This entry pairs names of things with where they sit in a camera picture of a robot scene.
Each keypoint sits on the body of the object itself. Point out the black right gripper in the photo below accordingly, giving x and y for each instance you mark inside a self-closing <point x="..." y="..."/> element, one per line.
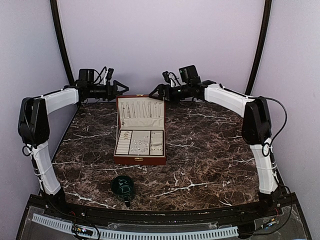
<point x="162" y="92"/>

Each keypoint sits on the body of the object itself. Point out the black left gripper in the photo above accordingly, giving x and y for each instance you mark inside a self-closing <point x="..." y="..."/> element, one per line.
<point x="115" y="92"/>

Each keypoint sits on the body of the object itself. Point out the red jewelry box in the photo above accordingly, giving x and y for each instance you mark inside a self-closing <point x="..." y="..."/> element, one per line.
<point x="139" y="112"/>

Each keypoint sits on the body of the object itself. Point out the red jewelry tray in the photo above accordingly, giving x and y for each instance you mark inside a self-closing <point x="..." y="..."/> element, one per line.
<point x="140" y="143"/>

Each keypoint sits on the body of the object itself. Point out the dark green glass mug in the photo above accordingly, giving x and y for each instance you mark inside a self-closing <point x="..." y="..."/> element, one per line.
<point x="123" y="187"/>

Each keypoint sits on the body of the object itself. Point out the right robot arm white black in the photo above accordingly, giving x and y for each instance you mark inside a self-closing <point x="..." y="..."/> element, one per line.
<point x="256" y="128"/>

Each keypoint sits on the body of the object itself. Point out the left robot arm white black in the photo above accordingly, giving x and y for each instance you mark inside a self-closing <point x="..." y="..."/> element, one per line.
<point x="33" y="123"/>

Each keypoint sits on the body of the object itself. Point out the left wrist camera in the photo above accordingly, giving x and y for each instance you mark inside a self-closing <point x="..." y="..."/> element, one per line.
<point x="108" y="72"/>

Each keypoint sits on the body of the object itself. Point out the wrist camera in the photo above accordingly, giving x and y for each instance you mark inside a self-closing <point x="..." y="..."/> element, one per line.
<point x="108" y="72"/>
<point x="171" y="79"/>

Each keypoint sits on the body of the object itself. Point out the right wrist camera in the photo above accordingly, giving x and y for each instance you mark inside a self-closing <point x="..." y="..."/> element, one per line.
<point x="171" y="79"/>

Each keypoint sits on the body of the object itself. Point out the left black frame post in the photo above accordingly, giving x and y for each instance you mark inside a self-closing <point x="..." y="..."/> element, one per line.
<point x="61" y="42"/>

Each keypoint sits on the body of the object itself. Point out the black frame post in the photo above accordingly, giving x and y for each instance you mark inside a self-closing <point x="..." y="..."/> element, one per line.
<point x="61" y="42"/>
<point x="260" y="46"/>

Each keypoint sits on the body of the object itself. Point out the right black frame post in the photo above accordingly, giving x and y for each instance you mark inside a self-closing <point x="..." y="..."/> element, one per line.
<point x="260" y="46"/>

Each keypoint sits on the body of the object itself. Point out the white slotted cable duct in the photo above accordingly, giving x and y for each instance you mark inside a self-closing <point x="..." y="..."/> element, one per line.
<point x="133" y="232"/>

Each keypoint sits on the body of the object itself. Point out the black front rail base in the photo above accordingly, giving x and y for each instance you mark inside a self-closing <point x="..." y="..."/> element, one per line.
<point x="236" y="215"/>

